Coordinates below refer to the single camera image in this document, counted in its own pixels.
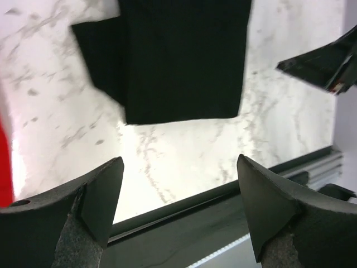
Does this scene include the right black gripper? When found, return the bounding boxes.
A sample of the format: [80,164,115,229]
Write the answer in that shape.
[277,27,356,95]

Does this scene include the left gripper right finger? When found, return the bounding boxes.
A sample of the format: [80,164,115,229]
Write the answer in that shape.
[237,155,356,267]

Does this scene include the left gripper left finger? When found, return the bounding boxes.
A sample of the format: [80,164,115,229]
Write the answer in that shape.
[1,157,124,268]

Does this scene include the black t shirt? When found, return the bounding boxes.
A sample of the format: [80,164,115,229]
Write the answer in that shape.
[71,0,252,125]

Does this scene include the bright red t shirt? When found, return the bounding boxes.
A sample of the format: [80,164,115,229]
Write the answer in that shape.
[0,111,15,208]

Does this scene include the aluminium table edge rail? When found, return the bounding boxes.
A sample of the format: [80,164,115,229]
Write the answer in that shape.
[270,146,343,190]

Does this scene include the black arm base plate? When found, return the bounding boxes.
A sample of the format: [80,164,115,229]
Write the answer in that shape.
[100,181,248,267]

